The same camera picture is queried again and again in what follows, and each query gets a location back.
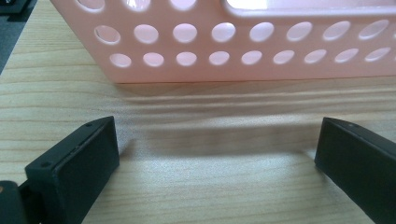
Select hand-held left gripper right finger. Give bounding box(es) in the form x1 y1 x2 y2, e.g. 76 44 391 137
314 117 396 224

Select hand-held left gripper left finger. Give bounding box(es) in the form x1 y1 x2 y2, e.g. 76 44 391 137
24 116 120 224

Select pink perforated plastic basket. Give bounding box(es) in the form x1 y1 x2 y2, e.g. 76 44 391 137
49 0 396 84

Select black object on floor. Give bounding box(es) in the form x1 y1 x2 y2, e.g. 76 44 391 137
0 0 38 22

